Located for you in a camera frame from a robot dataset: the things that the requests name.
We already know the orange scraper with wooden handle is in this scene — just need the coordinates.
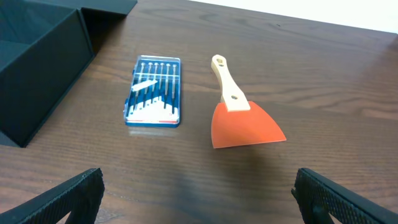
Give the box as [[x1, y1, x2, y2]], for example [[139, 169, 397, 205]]
[[211, 55, 286, 149]]

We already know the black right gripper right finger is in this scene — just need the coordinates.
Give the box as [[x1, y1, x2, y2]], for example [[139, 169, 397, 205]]
[[291, 168, 397, 224]]

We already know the dark green open box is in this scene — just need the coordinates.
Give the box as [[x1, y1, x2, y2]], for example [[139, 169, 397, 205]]
[[1, 0, 137, 147]]

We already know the blue precision screwdriver set case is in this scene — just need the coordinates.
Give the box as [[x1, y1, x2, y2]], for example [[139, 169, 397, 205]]
[[123, 55, 182, 128]]

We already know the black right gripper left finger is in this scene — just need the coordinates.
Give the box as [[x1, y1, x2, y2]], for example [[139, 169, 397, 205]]
[[1, 168, 104, 224]]

